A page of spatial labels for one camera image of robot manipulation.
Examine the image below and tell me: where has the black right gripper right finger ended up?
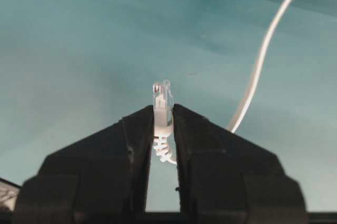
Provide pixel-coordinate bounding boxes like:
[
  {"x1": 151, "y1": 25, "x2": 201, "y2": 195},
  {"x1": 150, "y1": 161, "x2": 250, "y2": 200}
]
[{"x1": 173, "y1": 104, "x2": 308, "y2": 223}]

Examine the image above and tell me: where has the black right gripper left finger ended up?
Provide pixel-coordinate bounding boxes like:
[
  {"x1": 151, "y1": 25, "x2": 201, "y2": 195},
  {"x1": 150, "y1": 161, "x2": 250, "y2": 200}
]
[{"x1": 13, "y1": 106, "x2": 154, "y2": 223}]

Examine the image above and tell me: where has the white ethernet cable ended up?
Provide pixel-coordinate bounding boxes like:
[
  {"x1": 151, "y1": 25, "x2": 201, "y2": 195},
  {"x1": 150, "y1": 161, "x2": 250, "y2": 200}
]
[{"x1": 151, "y1": 0, "x2": 316, "y2": 166}]

